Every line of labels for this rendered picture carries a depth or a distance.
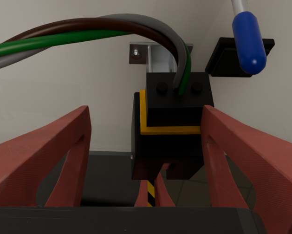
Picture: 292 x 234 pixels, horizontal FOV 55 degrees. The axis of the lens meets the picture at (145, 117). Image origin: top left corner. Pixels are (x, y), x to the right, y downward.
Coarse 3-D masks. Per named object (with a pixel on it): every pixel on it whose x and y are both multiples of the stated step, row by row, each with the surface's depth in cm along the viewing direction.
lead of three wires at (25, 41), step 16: (112, 16) 8; (128, 16) 8; (144, 16) 9; (32, 32) 7; (48, 32) 7; (64, 32) 8; (80, 32) 8; (96, 32) 8; (112, 32) 8; (128, 32) 8; (144, 32) 8; (160, 32) 9; (0, 48) 7; (16, 48) 7; (32, 48) 7; (176, 48) 10; (0, 64) 7; (176, 64) 12; (176, 80) 12
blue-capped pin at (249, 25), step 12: (240, 0) 9; (240, 12) 9; (240, 24) 9; (252, 24) 9; (240, 36) 9; (252, 36) 9; (240, 48) 9; (252, 48) 8; (264, 48) 9; (240, 60) 9; (252, 60) 8; (264, 60) 8; (252, 72) 8
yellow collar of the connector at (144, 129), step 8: (144, 96) 15; (144, 104) 15; (144, 112) 14; (144, 120) 14; (144, 128) 14; (152, 128) 14; (160, 128) 14; (168, 128) 14; (176, 128) 14; (184, 128) 14; (192, 128) 14
